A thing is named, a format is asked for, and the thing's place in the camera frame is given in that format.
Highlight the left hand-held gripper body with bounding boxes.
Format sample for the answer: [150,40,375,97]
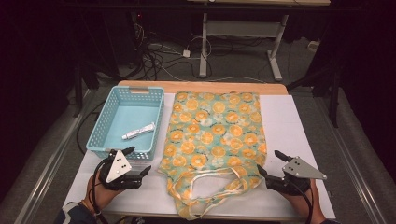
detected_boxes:
[99,149,144,191]

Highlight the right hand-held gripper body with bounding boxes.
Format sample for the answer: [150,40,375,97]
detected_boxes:
[266,156,328,197]

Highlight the white toothpaste tube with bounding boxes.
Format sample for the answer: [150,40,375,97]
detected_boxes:
[121,121,156,141]

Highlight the light blue plastic basket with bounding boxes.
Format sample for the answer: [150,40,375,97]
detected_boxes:
[85,85,165,161]

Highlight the orange print cloth tote bag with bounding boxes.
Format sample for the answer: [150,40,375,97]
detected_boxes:
[157,91,268,221]

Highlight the person's left hand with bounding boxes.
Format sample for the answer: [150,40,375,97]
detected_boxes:
[83,172,126,215]

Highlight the person's right hand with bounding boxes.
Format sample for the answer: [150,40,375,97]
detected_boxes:
[281,179,327,224]

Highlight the white table mat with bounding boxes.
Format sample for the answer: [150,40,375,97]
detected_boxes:
[62,92,337,220]

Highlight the black metal stand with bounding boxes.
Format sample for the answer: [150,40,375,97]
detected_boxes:
[286,60,341,129]
[72,60,101,119]

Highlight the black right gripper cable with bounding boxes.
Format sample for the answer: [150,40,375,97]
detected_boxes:
[288,180,314,224]

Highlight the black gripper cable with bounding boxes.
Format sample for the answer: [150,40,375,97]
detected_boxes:
[288,180,314,224]
[91,160,109,224]

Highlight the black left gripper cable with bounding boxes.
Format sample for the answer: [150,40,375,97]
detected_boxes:
[91,160,109,224]

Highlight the grey metal floor rail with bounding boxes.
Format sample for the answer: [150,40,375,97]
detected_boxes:
[311,92,388,224]
[13,89,96,224]

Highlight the black floor cable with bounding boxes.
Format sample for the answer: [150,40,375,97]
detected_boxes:
[76,102,107,156]

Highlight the tangle of floor cables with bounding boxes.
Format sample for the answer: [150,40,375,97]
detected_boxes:
[133,22,213,82]

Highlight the white metal desk frame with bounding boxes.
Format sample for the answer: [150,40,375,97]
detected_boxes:
[198,12,290,82]

